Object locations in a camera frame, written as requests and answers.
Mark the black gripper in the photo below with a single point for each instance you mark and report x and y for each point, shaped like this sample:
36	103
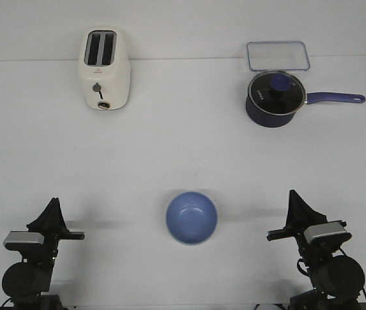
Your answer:
299	217
52	227

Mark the blue bowl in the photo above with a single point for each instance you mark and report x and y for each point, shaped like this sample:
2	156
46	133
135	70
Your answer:
191	218

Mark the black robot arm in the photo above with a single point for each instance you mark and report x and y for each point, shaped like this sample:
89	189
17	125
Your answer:
27	282
337	280

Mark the dark blue saucepan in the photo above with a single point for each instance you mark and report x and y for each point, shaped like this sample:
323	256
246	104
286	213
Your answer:
269	120

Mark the glass pot lid blue knob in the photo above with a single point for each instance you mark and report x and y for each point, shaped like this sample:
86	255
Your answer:
277	93

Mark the clear rectangular container lid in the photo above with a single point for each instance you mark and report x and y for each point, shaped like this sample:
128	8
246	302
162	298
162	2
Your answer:
277	55

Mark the cream two-slot toaster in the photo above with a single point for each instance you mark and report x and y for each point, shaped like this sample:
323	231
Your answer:
104	68

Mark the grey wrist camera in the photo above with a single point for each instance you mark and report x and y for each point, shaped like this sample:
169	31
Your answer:
318	231
24	237

